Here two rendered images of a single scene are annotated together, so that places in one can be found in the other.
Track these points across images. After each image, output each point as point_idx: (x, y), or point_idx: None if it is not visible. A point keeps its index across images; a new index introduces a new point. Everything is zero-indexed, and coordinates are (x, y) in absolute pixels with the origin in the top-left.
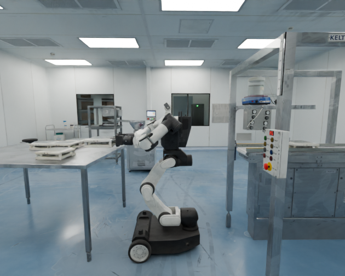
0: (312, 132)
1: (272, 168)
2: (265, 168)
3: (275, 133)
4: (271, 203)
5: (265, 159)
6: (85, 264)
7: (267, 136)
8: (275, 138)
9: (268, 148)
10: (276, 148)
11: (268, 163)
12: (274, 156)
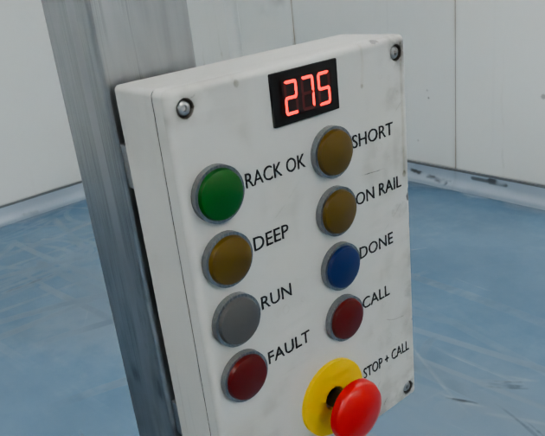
0: None
1: (366, 378)
2: (376, 419)
3: (352, 73)
4: None
5: (259, 401)
6: None
7: (241, 155)
8: (365, 116)
9: (287, 267)
10: (383, 195)
11: (323, 381)
12: (375, 270)
